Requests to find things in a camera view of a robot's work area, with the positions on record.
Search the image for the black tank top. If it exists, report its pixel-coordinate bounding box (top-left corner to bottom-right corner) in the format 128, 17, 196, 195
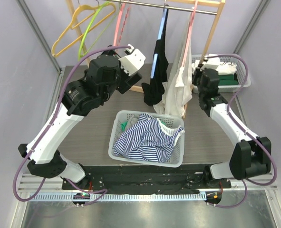
141, 9, 169, 106

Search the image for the white slotted cable duct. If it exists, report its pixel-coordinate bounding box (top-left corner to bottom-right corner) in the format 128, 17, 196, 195
31, 192, 206, 202

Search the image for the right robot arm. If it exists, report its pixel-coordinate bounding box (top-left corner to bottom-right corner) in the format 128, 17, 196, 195
194, 68, 271, 188

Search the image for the blue striped tank top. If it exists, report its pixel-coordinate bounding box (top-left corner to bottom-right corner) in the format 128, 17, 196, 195
112, 113, 185, 163

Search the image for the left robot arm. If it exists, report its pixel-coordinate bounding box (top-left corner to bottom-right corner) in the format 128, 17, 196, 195
19, 45, 145, 190

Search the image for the green tank top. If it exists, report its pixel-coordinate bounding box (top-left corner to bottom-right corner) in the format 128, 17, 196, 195
121, 121, 128, 132

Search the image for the light pink hanger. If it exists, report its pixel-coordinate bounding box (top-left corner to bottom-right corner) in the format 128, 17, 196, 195
181, 0, 198, 67

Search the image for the folded green cloth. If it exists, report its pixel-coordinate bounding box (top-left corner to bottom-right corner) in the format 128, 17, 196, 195
219, 74, 239, 86

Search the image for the yellow hanger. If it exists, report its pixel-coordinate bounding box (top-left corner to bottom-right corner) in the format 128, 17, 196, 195
51, 0, 117, 59

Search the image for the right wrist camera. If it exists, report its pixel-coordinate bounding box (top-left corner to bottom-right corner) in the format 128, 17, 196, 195
197, 54, 221, 70

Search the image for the grey tank top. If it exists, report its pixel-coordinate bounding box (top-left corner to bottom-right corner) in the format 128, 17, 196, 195
125, 115, 139, 130

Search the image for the white empty basket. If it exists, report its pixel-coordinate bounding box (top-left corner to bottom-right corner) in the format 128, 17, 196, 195
108, 110, 184, 168

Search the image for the white tank top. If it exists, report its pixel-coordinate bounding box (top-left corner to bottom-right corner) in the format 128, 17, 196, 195
153, 19, 193, 117

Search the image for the light blue hanger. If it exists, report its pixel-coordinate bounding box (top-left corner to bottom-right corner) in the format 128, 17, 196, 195
150, 8, 167, 79

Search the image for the white basket with clothes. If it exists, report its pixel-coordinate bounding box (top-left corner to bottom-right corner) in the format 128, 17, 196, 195
191, 53, 252, 94

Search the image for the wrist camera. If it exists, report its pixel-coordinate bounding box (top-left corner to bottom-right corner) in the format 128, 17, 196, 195
119, 44, 146, 76
197, 54, 221, 70

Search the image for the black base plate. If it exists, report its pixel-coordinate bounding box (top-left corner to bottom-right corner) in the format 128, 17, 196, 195
61, 163, 233, 195

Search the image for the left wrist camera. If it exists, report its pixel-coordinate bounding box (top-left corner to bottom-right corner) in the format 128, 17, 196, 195
119, 44, 146, 76

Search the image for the wooden clothes rack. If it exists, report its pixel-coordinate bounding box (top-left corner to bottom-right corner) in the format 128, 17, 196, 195
66, 0, 226, 118

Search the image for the folded white cloth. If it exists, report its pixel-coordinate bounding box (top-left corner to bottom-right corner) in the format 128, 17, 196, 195
194, 59, 237, 74

